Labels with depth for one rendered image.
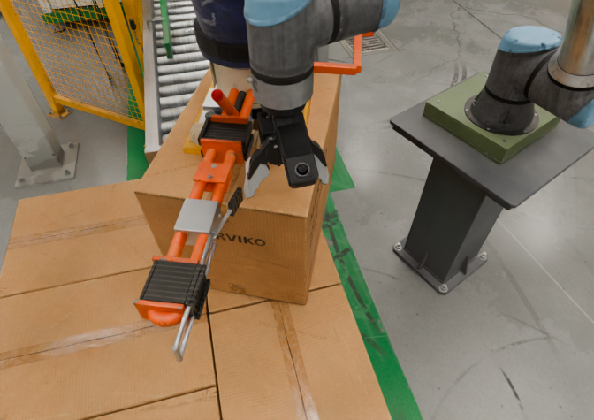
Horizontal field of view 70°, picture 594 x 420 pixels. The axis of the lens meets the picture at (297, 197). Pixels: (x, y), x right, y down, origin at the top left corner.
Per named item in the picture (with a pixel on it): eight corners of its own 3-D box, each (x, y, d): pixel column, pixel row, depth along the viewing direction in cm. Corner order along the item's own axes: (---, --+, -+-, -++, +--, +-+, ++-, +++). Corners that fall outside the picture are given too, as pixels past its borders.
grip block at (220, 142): (210, 135, 93) (206, 113, 89) (255, 139, 92) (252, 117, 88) (201, 162, 88) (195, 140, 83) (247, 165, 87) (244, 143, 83)
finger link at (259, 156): (262, 178, 75) (289, 143, 70) (263, 185, 73) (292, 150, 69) (239, 171, 72) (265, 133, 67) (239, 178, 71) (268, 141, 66)
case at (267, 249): (232, 148, 165) (217, 54, 135) (334, 162, 159) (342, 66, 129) (172, 282, 126) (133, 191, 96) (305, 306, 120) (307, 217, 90)
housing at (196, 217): (188, 213, 79) (183, 197, 75) (224, 217, 78) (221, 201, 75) (177, 244, 74) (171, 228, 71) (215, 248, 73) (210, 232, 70)
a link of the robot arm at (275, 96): (321, 80, 58) (251, 89, 57) (319, 110, 62) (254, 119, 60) (305, 48, 64) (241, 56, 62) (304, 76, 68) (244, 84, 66)
